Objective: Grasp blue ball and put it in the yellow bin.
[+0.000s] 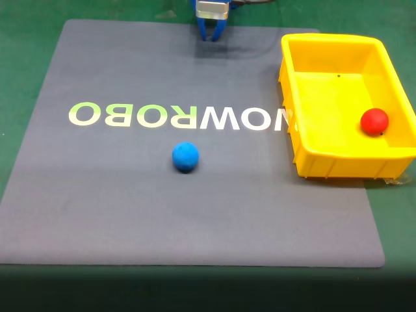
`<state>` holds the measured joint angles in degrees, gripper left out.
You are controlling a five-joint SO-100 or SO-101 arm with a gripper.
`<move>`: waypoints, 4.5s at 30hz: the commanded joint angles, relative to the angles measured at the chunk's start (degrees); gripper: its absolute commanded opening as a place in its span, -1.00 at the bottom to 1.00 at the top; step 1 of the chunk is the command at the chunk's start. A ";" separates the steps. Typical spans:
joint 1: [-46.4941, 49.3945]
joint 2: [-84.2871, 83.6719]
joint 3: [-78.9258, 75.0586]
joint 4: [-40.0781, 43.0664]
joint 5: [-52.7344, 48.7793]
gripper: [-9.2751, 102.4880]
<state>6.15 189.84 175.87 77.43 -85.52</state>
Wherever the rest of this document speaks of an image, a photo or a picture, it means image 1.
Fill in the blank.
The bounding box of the blue ball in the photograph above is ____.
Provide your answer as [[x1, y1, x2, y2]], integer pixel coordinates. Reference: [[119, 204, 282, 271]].
[[171, 141, 200, 173]]

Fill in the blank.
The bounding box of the yellow plastic bin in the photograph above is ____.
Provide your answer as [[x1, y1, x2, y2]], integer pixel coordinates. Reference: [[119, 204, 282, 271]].
[[278, 32, 416, 180]]

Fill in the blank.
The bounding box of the red ball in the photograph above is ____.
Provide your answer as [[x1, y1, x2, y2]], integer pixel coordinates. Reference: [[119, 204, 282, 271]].
[[359, 107, 390, 136]]

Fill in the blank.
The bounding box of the grey mat with NOWROBO print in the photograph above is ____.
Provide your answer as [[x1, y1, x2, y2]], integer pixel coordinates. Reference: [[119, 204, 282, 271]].
[[0, 18, 386, 269]]

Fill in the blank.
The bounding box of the clear tape piece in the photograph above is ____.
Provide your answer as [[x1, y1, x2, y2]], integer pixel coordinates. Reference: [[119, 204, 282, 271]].
[[383, 171, 412, 187]]

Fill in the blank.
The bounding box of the silver camera box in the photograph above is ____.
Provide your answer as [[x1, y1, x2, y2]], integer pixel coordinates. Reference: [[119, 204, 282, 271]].
[[195, 0, 231, 21]]

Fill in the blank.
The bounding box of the black cable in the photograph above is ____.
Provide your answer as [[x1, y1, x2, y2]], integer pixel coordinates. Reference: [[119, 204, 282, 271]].
[[231, 0, 272, 7]]

